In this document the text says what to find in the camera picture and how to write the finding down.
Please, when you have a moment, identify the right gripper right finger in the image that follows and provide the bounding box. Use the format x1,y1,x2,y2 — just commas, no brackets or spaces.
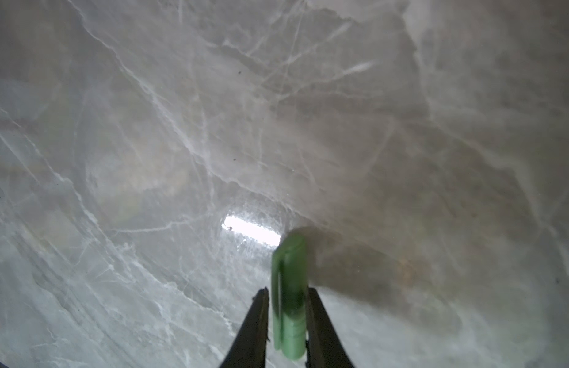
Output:
305,288,354,368

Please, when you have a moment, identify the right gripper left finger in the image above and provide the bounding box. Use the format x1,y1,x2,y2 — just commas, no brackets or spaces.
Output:
220,288,270,368

